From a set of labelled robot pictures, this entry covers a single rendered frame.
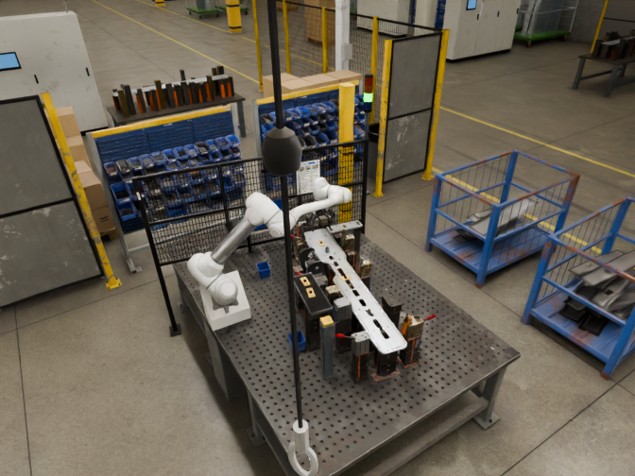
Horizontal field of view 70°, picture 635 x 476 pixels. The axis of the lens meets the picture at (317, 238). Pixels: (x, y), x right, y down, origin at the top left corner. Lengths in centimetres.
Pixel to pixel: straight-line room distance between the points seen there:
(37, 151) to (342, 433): 331
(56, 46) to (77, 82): 62
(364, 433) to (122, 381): 220
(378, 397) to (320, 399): 34
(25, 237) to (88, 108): 496
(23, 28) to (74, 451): 688
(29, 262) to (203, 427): 231
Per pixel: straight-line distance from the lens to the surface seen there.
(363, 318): 287
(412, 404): 287
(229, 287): 301
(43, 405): 430
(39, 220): 475
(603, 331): 459
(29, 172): 455
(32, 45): 917
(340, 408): 281
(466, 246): 515
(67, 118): 720
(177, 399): 391
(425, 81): 622
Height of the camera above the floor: 299
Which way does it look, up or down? 34 degrees down
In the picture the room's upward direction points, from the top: 1 degrees counter-clockwise
